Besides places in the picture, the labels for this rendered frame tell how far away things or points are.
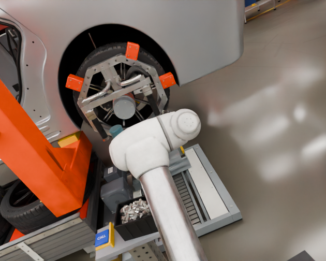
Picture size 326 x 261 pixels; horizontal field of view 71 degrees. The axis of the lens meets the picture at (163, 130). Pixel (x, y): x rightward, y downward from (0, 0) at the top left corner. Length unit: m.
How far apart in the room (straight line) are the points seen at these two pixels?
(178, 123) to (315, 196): 1.21
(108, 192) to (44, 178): 0.45
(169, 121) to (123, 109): 0.69
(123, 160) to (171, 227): 0.24
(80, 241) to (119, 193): 0.42
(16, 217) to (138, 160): 1.29
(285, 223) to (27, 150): 1.45
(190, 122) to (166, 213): 0.27
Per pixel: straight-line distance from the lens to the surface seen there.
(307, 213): 1.65
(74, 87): 1.52
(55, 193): 1.39
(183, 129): 0.70
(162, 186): 0.70
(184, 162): 1.87
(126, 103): 1.38
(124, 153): 0.73
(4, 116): 1.20
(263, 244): 1.54
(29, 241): 1.83
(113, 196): 1.59
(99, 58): 1.54
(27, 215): 1.82
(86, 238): 1.77
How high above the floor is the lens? 1.34
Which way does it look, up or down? 30 degrees down
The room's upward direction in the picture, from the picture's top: 24 degrees counter-clockwise
